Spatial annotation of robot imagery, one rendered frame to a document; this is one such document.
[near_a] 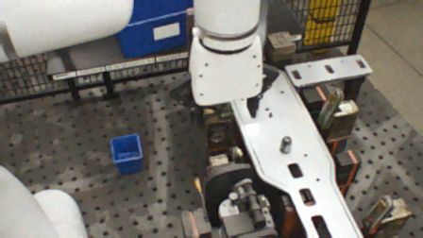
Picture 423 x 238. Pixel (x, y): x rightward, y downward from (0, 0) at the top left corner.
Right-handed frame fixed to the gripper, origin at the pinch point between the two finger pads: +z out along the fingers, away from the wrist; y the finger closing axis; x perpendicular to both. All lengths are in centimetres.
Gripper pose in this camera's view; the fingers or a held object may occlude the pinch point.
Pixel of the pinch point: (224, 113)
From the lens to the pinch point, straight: 70.6
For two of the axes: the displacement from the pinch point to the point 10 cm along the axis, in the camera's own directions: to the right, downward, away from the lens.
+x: -2.5, -7.1, 6.5
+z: 0.0, 6.8, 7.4
